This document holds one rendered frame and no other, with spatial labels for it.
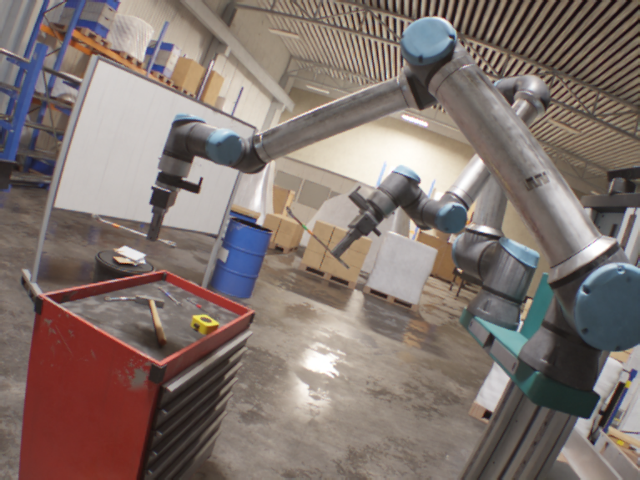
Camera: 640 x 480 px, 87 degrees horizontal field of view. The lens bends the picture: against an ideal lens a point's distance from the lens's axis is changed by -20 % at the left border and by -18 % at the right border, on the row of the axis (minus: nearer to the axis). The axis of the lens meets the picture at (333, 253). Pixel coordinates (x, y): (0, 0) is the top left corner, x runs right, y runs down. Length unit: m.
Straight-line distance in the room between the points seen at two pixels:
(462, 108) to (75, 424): 1.32
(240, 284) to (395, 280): 4.10
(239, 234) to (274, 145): 3.88
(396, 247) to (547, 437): 7.33
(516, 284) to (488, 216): 0.27
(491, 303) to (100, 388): 1.19
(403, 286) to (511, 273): 7.08
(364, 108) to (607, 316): 0.69
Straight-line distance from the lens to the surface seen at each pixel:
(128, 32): 10.45
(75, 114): 3.38
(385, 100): 1.00
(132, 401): 1.18
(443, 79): 0.82
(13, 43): 9.91
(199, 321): 1.43
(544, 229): 0.75
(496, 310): 1.32
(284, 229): 9.63
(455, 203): 1.18
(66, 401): 1.36
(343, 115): 1.02
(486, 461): 1.47
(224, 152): 1.03
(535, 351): 0.93
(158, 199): 1.10
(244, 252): 4.94
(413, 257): 8.29
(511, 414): 1.40
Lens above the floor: 1.46
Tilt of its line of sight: 6 degrees down
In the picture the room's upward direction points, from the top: 20 degrees clockwise
